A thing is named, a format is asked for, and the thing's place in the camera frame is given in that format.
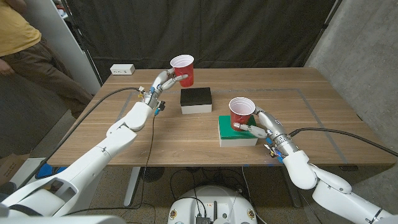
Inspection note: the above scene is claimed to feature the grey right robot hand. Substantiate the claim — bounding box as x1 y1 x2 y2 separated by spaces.
232 106 296 153

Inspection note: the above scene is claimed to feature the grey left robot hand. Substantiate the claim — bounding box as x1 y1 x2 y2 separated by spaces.
145 68 190 108

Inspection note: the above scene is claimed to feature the red plastic cup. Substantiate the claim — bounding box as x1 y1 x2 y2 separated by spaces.
169 54 195 88
228 96 256 132

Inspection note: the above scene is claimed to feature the black-topped white block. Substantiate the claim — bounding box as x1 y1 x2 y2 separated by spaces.
180 87 213 115

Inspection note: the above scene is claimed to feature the green-topped white block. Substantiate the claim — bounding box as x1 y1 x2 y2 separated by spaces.
218 114 261 147

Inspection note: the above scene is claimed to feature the white power strip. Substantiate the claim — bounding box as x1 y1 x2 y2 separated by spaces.
109 63 136 76

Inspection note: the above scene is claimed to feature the grey table leg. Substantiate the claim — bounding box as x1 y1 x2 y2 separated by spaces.
281 166 302 208

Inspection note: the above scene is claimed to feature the black curtain stand pole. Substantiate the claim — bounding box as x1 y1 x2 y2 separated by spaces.
303 0 343 68
60 0 104 87

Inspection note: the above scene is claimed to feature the black curtain backdrop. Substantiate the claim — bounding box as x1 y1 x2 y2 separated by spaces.
67 0 338 82

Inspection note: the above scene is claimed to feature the black round floor fan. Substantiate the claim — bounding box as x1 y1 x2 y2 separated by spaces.
140 166 165 184

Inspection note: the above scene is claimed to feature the white robot torso base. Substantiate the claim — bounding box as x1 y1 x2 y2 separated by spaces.
167 185 258 224

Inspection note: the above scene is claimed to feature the white table leg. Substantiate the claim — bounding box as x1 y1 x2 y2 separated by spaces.
123 166 141 207

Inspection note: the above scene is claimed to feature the white partition panel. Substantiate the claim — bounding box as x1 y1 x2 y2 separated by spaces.
20 0 102 96

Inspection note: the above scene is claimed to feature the blue floor object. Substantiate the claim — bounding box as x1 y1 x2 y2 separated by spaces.
35 163 68 180

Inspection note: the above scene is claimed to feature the person in yellow shirt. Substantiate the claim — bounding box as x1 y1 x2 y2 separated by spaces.
0 0 94 119

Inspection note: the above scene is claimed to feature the white floor board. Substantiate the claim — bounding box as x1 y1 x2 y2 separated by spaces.
11 157 47 187

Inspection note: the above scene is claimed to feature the cardboard box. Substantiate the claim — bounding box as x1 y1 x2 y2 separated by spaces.
0 153 30 184

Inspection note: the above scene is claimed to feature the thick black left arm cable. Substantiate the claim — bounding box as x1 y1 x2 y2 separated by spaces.
17 86 144 189

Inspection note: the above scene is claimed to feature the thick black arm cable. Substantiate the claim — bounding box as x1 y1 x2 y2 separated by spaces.
17 86 144 189
288 126 398 158

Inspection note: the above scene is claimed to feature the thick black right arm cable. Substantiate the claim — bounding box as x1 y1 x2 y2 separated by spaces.
288 126 398 158

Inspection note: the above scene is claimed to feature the thin black left wrist cable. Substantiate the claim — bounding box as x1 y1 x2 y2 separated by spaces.
67 113 157 217

